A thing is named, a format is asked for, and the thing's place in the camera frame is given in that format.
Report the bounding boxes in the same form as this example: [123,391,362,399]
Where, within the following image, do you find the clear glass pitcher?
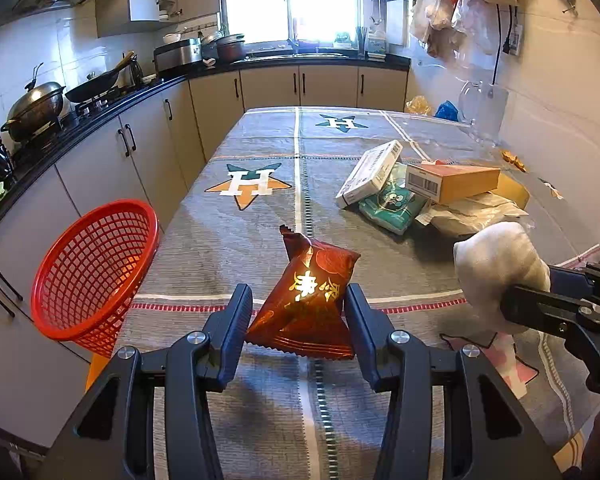
[457,80,509,147]

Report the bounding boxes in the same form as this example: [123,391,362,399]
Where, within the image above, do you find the dark sauce bottle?
[0,137,16,183]

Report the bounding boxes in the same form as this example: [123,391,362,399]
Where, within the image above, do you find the dark red snack packet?
[245,225,362,360]

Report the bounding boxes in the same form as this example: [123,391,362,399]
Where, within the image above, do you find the black kitchen countertop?
[0,51,412,246]

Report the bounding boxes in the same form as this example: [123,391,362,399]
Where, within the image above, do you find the white cloth bundle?
[452,221,552,335]

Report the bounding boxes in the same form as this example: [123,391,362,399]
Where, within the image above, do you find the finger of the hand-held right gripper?
[547,256,600,293]
[500,284,600,341]

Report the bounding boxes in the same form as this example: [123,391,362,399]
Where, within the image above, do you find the black power cable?
[489,2,524,87]

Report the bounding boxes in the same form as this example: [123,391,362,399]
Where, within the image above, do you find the gas stove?
[60,86,133,123]

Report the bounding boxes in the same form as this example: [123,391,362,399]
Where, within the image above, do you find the silver rice cooker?
[153,39,204,77]

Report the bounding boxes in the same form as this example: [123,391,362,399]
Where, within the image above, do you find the white green carton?
[367,27,391,59]

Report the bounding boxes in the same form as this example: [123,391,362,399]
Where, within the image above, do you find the black frying pan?
[65,51,136,104]

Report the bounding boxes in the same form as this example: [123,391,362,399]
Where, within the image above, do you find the steel pot with lid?
[199,30,227,59]

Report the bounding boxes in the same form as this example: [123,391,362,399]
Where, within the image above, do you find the tan paper envelope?
[495,175,529,211]

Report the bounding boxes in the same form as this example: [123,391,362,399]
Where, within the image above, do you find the hanging plastic bags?
[410,0,524,61]

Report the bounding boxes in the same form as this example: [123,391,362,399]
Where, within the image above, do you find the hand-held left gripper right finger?
[344,284,563,480]

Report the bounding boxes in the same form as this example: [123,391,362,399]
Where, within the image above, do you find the red plastic basket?
[30,199,161,358]

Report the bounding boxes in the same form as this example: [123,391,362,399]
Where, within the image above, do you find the teal tissue packet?
[358,162,429,236]

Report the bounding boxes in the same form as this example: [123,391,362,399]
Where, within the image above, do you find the white long carton box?
[335,140,403,209]

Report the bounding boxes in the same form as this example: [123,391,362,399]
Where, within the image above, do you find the grey star printed tablecloth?
[87,106,600,480]

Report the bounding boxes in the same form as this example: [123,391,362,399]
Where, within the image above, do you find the steel wok with lid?
[0,62,67,143]

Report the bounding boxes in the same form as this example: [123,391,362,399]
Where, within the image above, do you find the dark red cooking pot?
[215,34,247,63]

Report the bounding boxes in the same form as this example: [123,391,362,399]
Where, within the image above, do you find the brown cardboard box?
[405,160,502,206]

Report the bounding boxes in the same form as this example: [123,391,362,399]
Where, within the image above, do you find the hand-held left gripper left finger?
[40,284,253,480]

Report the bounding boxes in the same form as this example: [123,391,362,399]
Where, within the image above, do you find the white crumpled plastic bag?
[415,192,531,238]

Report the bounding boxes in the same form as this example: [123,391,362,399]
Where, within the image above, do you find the yellow plastic bag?
[405,96,434,116]

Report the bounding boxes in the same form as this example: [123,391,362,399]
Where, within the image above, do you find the beige base cabinets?
[0,64,410,453]

